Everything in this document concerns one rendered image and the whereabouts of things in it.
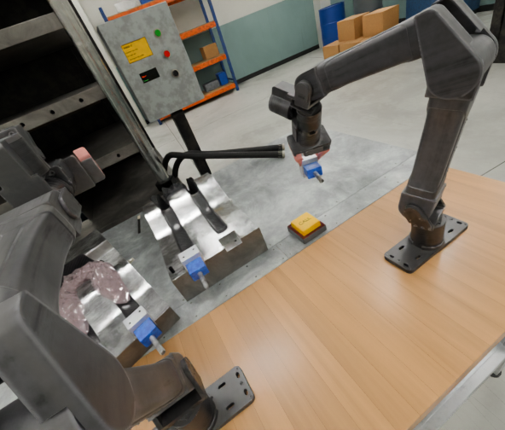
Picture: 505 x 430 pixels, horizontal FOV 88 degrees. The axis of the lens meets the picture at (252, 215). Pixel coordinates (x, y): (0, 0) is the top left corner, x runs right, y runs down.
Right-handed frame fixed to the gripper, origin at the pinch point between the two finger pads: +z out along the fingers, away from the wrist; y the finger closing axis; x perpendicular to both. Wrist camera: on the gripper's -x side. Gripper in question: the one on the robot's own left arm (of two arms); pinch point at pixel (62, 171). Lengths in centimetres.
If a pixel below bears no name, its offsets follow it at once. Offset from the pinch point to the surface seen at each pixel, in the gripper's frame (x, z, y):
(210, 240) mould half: 30.9, -5.3, -18.9
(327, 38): 80, 516, -523
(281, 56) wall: 89, 625, -455
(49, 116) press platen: -7, 69, 7
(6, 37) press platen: -33, 72, 3
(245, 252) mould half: 36.3, -11.4, -25.1
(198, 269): 29.7, -14.5, -12.6
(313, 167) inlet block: 25, -9, -53
